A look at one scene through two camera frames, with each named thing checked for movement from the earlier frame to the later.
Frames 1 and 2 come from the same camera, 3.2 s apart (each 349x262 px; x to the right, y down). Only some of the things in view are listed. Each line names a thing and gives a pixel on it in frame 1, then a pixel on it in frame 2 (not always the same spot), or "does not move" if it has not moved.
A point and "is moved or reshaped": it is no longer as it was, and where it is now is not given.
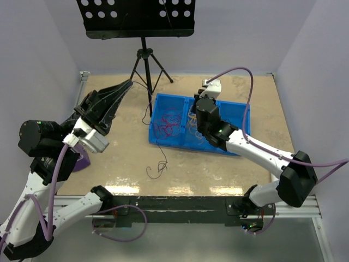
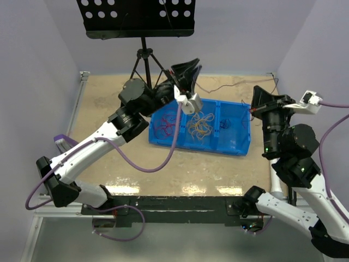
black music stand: [108, 19] does not move
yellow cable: [192, 124] is moved or reshaped
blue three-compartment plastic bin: [174, 123] does not move
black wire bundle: [155, 134] to [240, 82]
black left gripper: [100, 107] to [184, 75]
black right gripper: [197, 96] to [262, 100]
